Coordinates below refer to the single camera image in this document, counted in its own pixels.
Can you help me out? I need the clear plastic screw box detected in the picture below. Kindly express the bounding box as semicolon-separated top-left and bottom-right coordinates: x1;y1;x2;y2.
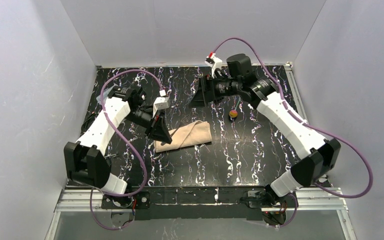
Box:
96;85;115;105

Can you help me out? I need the black coiled cable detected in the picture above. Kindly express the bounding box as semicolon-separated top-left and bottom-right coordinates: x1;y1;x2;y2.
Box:
79;112;100;137

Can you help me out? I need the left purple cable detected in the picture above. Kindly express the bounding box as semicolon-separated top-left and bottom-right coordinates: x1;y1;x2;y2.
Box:
89;68;170;231

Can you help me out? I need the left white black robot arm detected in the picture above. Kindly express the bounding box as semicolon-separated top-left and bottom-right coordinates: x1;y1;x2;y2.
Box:
63;86;172;197

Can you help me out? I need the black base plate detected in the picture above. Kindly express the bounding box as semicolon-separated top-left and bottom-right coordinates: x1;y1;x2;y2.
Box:
101;190;151;210
242;190;299;210

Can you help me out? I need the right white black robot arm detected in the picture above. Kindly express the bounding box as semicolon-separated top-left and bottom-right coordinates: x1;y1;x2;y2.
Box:
189;52;341;201

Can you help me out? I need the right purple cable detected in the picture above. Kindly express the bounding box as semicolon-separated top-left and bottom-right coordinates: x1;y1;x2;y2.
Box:
210;37;374;229

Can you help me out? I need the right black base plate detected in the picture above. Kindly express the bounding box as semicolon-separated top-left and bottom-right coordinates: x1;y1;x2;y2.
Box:
242;190;299;210

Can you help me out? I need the aluminium frame rail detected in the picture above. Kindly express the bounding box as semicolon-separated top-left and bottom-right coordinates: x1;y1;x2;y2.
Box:
55;186;348;212

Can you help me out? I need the purple cable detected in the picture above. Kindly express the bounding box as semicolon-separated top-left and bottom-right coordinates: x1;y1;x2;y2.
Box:
89;68;170;231
210;37;374;229

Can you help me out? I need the beige cloth napkin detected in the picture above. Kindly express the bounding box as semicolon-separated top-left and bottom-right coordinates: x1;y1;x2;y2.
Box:
153;120;213;153

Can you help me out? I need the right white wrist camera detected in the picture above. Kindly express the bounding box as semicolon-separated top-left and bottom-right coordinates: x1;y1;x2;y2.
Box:
204;52;223;78

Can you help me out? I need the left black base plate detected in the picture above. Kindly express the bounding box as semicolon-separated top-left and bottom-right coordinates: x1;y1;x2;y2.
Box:
101;190;151;210

